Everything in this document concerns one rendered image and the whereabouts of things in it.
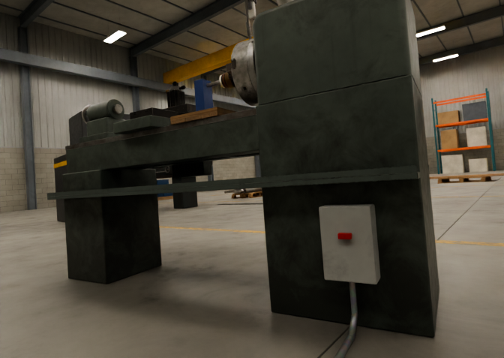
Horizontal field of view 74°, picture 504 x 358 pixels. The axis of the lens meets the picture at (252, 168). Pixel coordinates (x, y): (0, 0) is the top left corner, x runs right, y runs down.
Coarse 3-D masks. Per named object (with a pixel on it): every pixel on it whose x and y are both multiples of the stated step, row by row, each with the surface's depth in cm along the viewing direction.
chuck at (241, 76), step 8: (248, 40) 157; (240, 48) 155; (232, 56) 155; (240, 56) 153; (240, 64) 152; (232, 72) 155; (240, 72) 153; (248, 72) 151; (240, 80) 154; (248, 80) 152; (240, 88) 156; (248, 88) 155; (248, 96) 159; (256, 96) 157; (256, 104) 166
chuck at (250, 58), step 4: (252, 40) 154; (252, 44) 151; (248, 48) 152; (252, 48) 150; (248, 52) 151; (252, 52) 149; (248, 56) 150; (252, 56) 149; (248, 60) 150; (252, 60) 149; (248, 64) 150; (252, 64) 149; (248, 68) 150; (252, 68) 149; (252, 72) 150; (252, 76) 150; (252, 80) 152; (252, 84) 153; (256, 88) 153; (256, 92) 155
